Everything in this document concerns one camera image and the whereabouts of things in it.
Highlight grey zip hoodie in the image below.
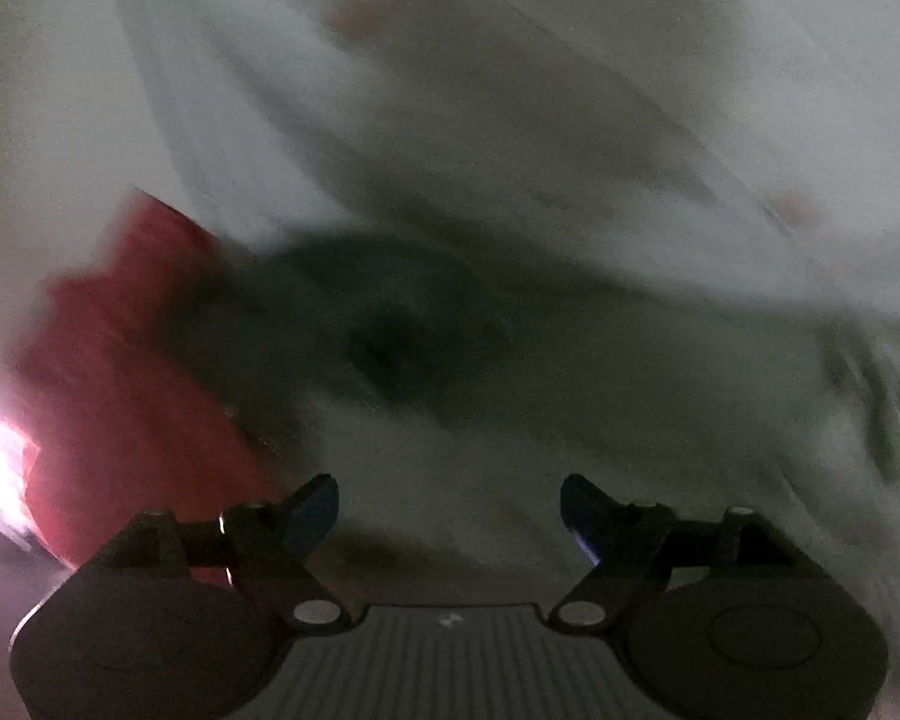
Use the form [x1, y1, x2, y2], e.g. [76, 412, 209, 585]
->
[285, 270, 900, 720]

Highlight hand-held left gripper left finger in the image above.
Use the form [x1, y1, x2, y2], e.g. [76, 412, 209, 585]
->
[109, 473, 362, 635]

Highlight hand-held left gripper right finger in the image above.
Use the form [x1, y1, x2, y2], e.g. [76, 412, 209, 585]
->
[546, 473, 790, 635]

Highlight red cloth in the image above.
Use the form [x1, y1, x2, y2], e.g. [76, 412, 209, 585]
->
[11, 187, 308, 587]

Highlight white carrot print quilt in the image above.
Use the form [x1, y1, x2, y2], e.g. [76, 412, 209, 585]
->
[0, 0, 900, 331]

